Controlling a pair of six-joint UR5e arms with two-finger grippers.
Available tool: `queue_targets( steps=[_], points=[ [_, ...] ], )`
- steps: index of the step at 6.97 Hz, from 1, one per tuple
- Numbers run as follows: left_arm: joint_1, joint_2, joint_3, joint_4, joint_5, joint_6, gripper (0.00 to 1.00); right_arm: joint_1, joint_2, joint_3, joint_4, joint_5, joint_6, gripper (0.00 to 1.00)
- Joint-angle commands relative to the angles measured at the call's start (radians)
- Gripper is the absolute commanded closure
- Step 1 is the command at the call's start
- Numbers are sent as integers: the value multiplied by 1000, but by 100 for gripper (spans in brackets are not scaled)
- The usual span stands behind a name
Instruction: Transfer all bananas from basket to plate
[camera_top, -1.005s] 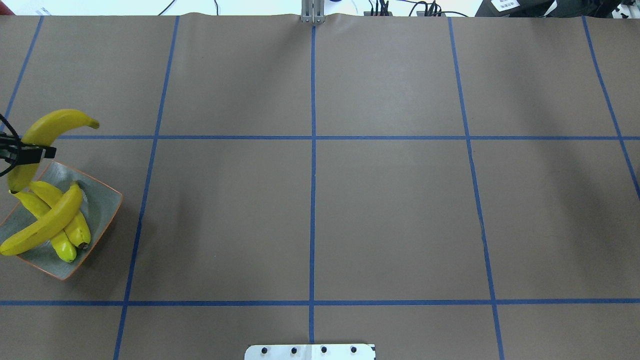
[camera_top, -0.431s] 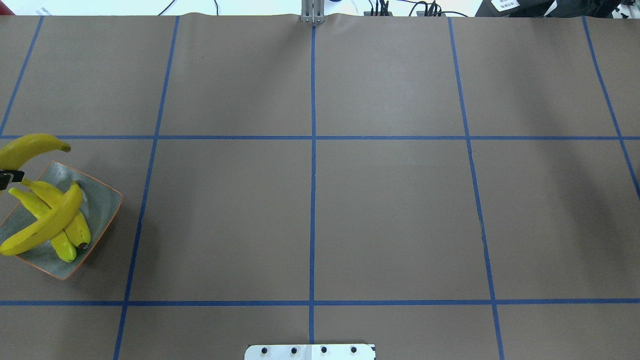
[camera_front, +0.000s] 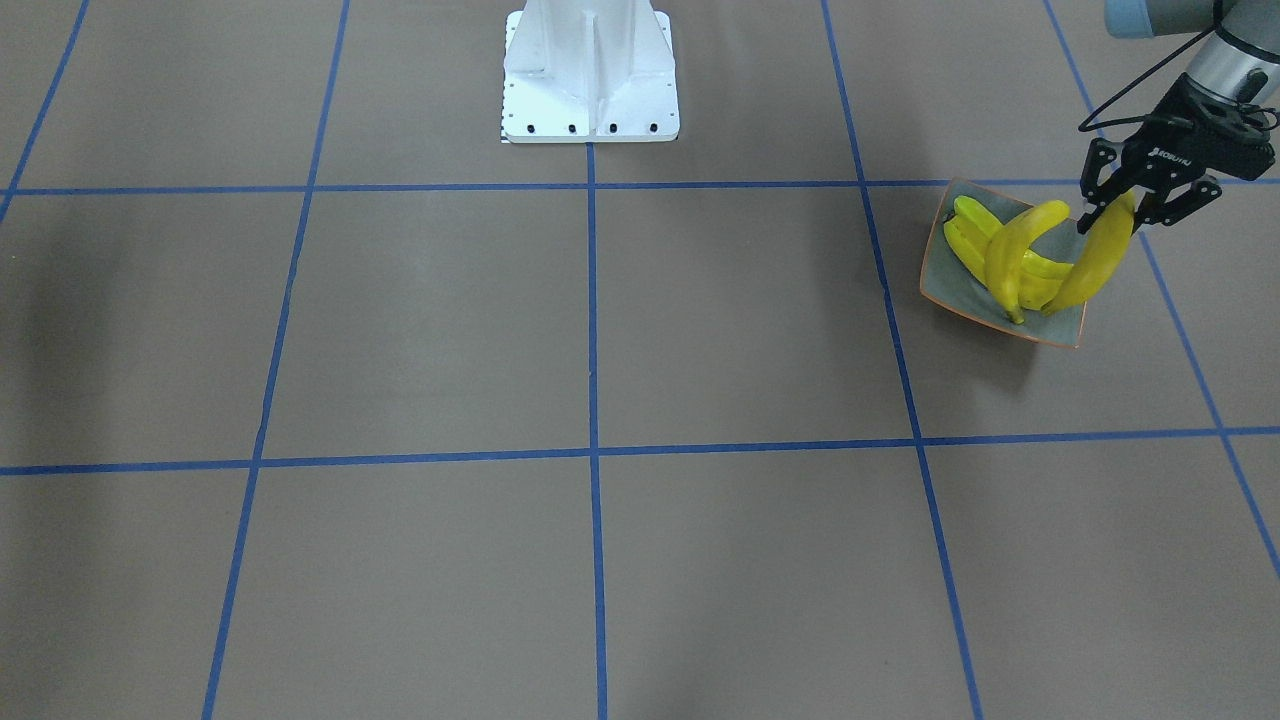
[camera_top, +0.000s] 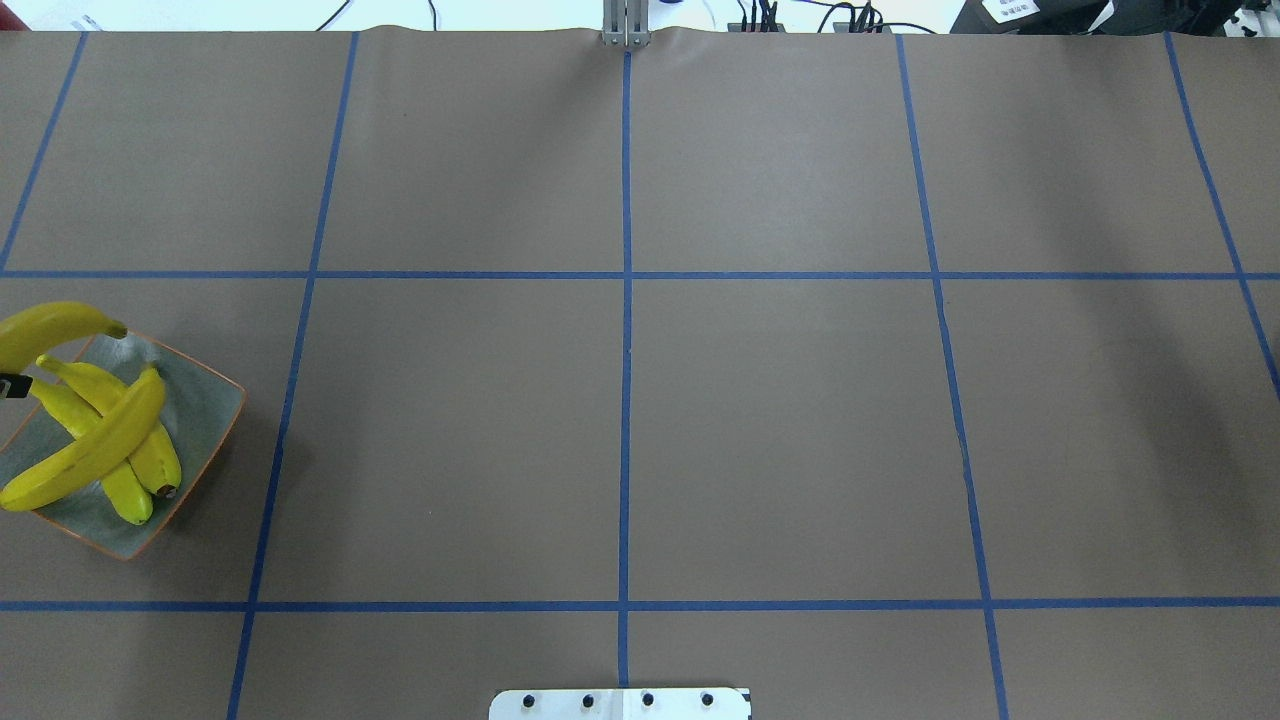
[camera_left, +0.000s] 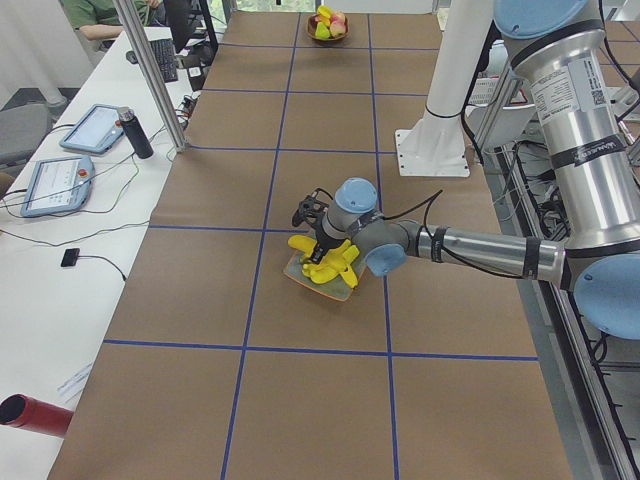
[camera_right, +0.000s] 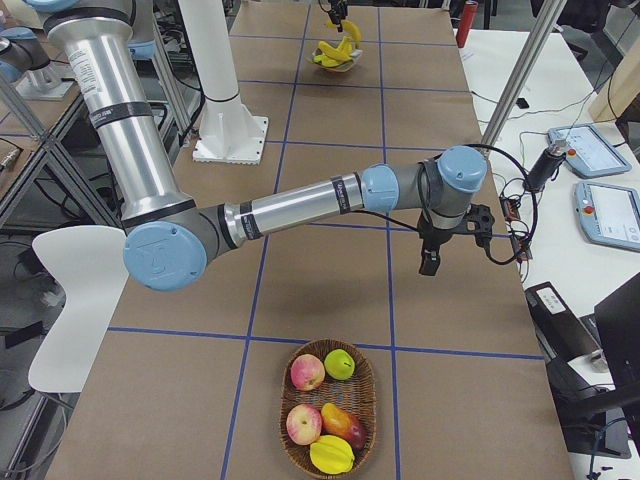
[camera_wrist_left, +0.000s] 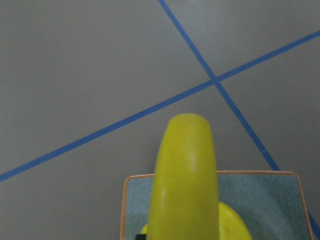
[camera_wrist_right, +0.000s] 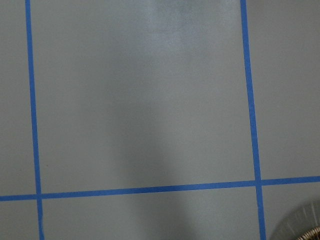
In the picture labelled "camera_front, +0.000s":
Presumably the large curved yellow banana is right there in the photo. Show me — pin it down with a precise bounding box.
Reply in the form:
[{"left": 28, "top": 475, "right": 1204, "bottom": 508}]
[{"left": 986, "top": 200, "right": 1070, "bottom": 325}]

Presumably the black braided cable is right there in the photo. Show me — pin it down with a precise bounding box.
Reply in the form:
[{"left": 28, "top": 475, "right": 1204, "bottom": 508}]
[{"left": 1078, "top": 0, "right": 1226, "bottom": 135}]

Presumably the small yellow banana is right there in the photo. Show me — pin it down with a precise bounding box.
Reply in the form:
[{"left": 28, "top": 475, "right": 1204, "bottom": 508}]
[{"left": 943, "top": 214, "right": 1074, "bottom": 310}]

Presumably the yellow banana across basket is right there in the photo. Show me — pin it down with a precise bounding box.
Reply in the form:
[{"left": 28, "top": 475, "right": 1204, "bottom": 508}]
[{"left": 952, "top": 195, "right": 1076, "bottom": 286}]

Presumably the grey square plate orange rim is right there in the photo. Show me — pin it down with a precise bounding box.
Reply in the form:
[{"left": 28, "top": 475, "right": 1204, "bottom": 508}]
[{"left": 919, "top": 178, "right": 1085, "bottom": 348}]

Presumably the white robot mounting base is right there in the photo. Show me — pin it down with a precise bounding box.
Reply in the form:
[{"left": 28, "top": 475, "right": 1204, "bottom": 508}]
[{"left": 500, "top": 1, "right": 681, "bottom": 143}]

